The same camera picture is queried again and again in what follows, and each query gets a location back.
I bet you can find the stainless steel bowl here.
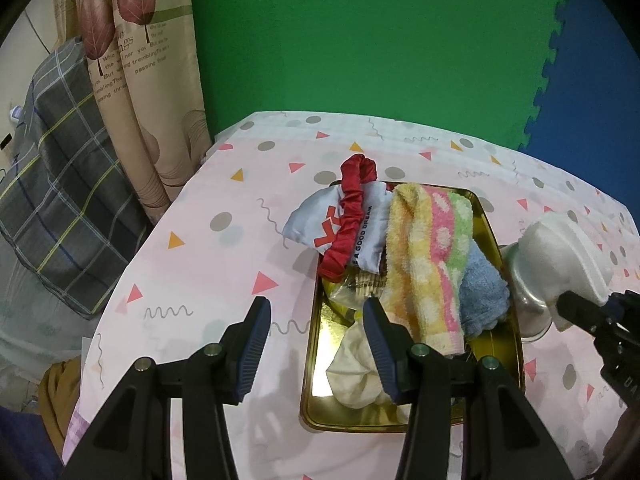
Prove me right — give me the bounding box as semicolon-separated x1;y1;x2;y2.
500;242;556;343

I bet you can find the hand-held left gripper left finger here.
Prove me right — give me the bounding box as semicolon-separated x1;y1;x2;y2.
62;296;272;480

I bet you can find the green foam mat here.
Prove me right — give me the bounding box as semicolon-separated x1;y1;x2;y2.
187;0;571;153

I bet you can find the leaf printed beige curtain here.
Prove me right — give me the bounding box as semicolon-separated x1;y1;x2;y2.
52;0;213;226

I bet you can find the ochre cloth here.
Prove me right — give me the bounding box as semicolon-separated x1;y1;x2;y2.
39;357;83;453

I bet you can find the red satin scrunchie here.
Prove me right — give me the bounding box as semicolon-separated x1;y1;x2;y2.
318;154;378;281

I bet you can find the cotton swab packet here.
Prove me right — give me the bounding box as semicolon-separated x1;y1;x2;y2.
327;267;388;321

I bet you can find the grey plaid cloth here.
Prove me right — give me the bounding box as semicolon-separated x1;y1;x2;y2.
0;35;153;321

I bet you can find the dark blue cloth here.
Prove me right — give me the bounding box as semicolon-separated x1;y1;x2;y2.
0;405;66;480

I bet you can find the gold and red tin box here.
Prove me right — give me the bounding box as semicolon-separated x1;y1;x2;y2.
299;182;526;433

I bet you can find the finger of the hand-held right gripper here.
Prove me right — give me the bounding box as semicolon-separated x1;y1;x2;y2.
556;291;615;336
602;290;640;317

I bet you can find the blue foam mat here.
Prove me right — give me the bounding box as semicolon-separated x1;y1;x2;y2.
517;0;640;211

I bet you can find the light blue towel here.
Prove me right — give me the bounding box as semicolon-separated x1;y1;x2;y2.
457;247;511;338

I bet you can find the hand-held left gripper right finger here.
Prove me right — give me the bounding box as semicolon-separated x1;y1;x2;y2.
362;297;576;480

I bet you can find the pastel striped dotted towel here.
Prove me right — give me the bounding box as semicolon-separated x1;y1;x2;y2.
378;182;473;358

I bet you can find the pink patterned tablecloth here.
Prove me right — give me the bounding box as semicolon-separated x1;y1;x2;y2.
62;110;631;480

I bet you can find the cream cloth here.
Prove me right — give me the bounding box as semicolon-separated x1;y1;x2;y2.
326;322;396;408

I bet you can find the white foam pad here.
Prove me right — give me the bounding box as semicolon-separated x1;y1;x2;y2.
519;211;615;332

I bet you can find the white printed cloth pouch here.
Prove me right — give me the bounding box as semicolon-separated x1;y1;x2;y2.
281;180;396;273

